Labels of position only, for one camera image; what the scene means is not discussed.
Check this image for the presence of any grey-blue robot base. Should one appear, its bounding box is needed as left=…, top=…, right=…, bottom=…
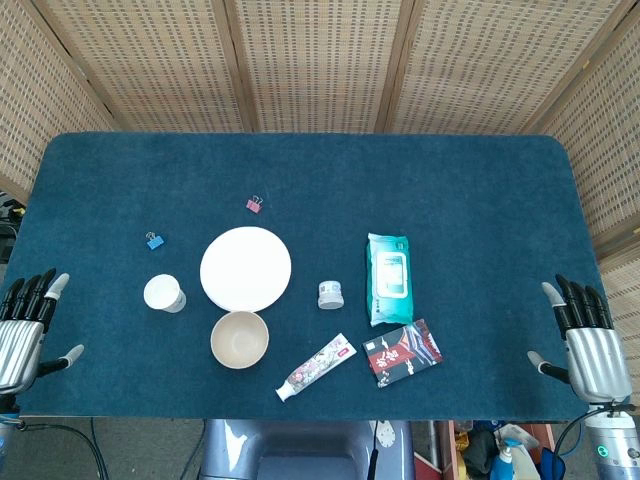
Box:
left=198, top=418, right=416, bottom=480

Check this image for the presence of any black red printed box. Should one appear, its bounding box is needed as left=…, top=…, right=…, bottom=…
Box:
left=362, top=318, right=445, bottom=390

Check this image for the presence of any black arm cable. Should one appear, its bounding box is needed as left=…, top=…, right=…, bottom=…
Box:
left=17, top=422, right=109, bottom=480
left=553, top=409, right=592, bottom=459

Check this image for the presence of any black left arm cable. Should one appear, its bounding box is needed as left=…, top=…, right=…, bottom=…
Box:
left=17, top=422, right=109, bottom=480

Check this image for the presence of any dark blue table carpet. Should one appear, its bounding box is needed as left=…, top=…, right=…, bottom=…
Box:
left=0, top=131, right=621, bottom=424

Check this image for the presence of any green wet wipes pack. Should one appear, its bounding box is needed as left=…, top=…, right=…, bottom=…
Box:
left=366, top=232, right=416, bottom=328

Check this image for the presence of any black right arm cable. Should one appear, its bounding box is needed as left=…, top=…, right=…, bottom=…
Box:
left=553, top=409, right=592, bottom=459

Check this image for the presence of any woven bamboo folding screen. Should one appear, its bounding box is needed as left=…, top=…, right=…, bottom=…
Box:
left=0, top=0, right=640, bottom=361

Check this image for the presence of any small white jar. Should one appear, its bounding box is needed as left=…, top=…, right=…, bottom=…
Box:
left=316, top=280, right=346, bottom=311

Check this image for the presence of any beige bowl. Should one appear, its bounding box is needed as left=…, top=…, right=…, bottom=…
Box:
left=210, top=310, right=271, bottom=370

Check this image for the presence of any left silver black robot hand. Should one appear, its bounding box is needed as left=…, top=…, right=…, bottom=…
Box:
left=0, top=268, right=85, bottom=396

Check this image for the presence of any large white plate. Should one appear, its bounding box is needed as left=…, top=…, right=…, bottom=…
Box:
left=199, top=226, right=293, bottom=313

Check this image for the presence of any white paper cup blue flower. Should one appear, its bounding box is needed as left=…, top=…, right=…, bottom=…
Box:
left=143, top=274, right=187, bottom=315

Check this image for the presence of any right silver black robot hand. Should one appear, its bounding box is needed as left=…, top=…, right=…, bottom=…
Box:
left=527, top=273, right=632, bottom=404

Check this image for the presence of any floral toothpaste tube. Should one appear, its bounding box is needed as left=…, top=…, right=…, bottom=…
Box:
left=275, top=333, right=358, bottom=404

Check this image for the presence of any blue white spray bottle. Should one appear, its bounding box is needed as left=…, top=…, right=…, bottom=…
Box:
left=491, top=438, right=517, bottom=480

